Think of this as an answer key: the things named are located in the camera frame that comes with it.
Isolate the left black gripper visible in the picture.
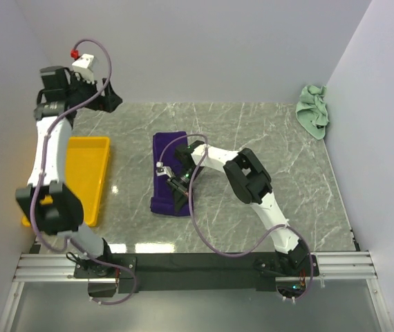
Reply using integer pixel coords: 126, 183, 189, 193
66, 71, 123, 114

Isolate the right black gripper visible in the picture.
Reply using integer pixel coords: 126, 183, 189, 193
167, 167, 204, 215

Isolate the purple towel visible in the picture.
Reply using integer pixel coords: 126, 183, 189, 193
150, 131, 190, 217

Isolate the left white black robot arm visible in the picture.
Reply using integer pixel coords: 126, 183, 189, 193
15, 66, 122, 278

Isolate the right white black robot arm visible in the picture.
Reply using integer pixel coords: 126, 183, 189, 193
156, 140, 310, 276

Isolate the yellow plastic tray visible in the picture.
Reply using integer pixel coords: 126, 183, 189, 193
22, 136, 111, 228

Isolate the green crumpled towel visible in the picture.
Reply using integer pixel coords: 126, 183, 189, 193
295, 84, 330, 140

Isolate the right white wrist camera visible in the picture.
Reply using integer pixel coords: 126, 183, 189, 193
156, 161, 173, 178

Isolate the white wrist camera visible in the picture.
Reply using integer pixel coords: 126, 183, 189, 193
71, 49, 97, 83
156, 161, 173, 178

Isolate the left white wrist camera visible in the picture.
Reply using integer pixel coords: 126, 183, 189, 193
71, 49, 97, 83

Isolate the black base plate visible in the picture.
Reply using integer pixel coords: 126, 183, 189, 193
74, 252, 319, 293

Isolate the aluminium frame rail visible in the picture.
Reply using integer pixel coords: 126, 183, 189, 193
0, 251, 393, 331

